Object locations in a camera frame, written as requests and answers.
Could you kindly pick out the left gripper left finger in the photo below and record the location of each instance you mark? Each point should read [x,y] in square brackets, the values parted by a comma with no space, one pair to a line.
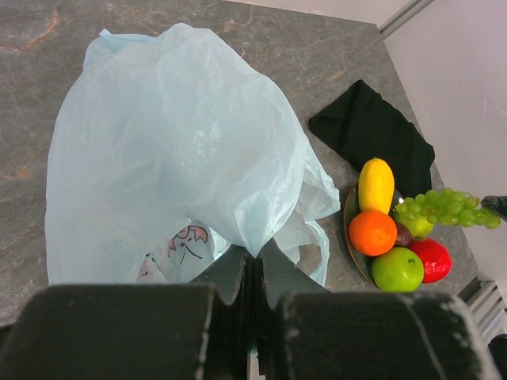
[196,330]

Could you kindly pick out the green apple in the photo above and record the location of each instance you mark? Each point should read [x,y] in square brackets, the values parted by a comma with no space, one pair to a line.
[398,270]

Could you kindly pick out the orange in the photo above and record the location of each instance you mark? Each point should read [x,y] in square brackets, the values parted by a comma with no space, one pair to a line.
[372,233]

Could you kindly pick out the dark purple plum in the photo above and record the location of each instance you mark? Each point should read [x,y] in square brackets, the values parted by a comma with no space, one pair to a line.
[404,236]

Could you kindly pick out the yellow mango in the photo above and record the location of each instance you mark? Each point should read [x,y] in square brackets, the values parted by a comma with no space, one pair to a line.
[376,186]

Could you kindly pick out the green pear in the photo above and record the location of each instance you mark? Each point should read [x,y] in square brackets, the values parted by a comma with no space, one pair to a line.
[419,227]

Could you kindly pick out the light blue plastic bag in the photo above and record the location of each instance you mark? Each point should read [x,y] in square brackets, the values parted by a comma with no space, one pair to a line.
[166,151]

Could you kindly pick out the green grape bunch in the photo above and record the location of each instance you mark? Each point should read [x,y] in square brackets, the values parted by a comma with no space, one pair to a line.
[447,208]

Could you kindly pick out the red apple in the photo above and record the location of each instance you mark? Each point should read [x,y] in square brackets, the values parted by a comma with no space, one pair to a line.
[437,261]

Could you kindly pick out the right aluminium corner post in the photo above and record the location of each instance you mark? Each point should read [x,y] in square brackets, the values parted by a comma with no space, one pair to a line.
[408,11]

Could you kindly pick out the right black cloth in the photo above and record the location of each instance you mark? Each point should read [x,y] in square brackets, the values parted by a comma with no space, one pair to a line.
[361,125]

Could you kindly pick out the toothed cable duct rail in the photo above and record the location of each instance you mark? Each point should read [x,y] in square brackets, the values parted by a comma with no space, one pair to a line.
[486,306]

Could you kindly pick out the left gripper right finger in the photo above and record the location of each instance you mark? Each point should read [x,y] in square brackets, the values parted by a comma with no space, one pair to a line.
[308,332]

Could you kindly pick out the dark fruit plate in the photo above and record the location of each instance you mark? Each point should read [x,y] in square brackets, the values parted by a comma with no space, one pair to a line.
[352,209]

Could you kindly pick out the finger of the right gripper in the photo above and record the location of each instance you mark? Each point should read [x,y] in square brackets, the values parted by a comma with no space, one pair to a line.
[496,204]

